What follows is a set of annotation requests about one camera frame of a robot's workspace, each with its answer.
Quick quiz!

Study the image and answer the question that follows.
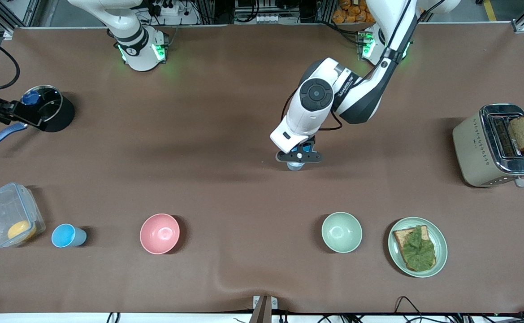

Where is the black looped floor cable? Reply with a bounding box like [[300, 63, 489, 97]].
[[394, 296, 424, 323]]

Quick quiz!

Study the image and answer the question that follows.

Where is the pink bowl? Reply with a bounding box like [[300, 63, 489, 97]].
[[139, 213, 181, 255]]

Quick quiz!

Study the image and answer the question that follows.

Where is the pale green bowl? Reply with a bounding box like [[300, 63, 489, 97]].
[[321, 211, 363, 254]]

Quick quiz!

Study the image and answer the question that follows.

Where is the toast slice under lettuce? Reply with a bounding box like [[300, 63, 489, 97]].
[[393, 225, 437, 272]]

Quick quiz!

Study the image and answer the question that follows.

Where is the black saucepan with blue handle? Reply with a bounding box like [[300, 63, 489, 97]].
[[0, 85, 75, 154]]

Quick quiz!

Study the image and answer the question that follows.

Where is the brown table cover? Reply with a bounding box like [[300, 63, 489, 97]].
[[0, 22, 524, 314]]

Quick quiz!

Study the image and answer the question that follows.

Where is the bag of orange buns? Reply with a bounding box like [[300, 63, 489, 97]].
[[332, 0, 377, 24]]

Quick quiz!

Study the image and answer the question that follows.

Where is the round yellow food piece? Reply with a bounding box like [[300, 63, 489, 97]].
[[7, 220, 37, 241]]

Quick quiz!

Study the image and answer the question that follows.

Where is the beige and chrome toaster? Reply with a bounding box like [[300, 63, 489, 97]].
[[452, 104, 524, 188]]

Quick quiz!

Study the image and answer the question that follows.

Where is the glass lid with blue knob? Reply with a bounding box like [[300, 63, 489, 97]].
[[21, 85, 63, 125]]

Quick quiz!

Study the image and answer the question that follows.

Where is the metal bracket with post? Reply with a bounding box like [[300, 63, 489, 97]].
[[249, 295, 278, 323]]

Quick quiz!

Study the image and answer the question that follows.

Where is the pale green plate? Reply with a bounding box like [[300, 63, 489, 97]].
[[388, 217, 448, 278]]

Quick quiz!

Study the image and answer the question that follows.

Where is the clear plastic food container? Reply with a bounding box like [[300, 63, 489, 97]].
[[0, 182, 46, 248]]

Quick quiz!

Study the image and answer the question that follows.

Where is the green lettuce leaf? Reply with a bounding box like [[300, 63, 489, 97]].
[[400, 226, 436, 271]]

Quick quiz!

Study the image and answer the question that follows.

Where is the white power strip with plugs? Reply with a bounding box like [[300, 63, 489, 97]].
[[153, 1, 182, 17]]

